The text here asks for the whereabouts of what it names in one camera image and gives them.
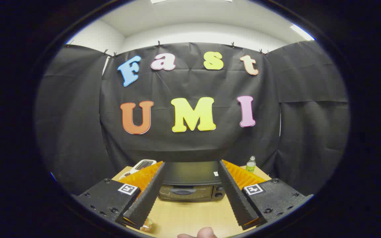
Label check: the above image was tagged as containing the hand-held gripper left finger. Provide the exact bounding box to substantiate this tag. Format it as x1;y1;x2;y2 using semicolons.
75;161;166;230

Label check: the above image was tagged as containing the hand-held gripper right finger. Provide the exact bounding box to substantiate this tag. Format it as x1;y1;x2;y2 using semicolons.
218;160;314;231

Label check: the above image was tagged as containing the black toaster oven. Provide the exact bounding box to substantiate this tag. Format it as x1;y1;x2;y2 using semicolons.
157;161;227;202

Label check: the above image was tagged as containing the white pop-up toaster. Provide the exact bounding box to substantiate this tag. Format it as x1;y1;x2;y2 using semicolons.
119;159;157;180

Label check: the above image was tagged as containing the green label plastic bottle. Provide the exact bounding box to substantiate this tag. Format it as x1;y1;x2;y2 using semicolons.
245;156;256;173

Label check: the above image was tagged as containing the ceiling light panel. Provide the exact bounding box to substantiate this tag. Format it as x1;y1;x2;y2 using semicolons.
290;23;315;41

